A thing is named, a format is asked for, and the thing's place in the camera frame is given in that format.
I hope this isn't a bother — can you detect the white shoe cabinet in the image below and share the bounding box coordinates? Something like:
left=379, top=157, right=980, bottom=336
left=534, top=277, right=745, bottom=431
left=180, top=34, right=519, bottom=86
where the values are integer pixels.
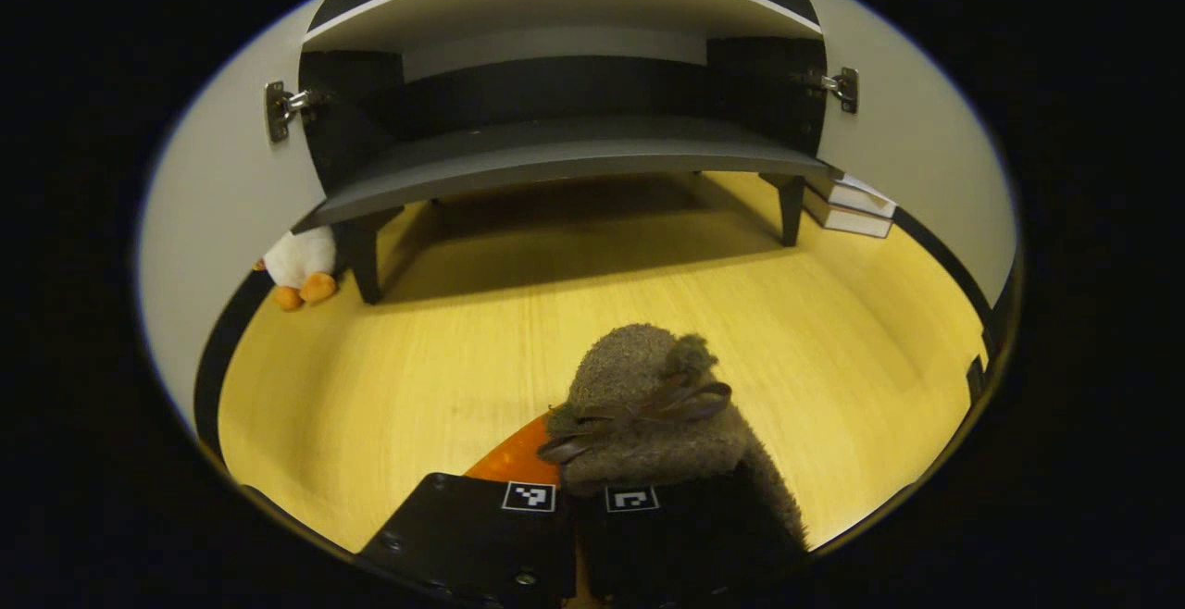
left=139, top=0, right=1019, bottom=462

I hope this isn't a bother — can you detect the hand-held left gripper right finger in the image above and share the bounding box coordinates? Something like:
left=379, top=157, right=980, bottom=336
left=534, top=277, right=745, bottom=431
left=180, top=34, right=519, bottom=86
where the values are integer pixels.
left=572, top=470, right=805, bottom=609

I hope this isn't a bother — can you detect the white cabinet door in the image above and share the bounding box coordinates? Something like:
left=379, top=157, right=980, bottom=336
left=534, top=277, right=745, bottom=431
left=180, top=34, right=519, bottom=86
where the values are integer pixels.
left=813, top=0, right=1019, bottom=351
left=139, top=0, right=327, bottom=462

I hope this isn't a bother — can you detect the plush penguin toy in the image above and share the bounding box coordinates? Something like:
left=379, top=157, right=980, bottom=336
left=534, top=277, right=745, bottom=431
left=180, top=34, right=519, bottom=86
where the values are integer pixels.
left=255, top=225, right=340, bottom=312

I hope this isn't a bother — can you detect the brown fuzzy shoe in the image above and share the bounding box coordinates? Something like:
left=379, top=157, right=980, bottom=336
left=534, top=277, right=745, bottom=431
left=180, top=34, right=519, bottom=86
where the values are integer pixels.
left=537, top=322, right=811, bottom=550

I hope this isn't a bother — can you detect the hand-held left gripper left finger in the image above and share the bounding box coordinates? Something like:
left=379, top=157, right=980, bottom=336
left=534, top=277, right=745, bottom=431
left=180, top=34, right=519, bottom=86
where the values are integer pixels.
left=356, top=410, right=577, bottom=609

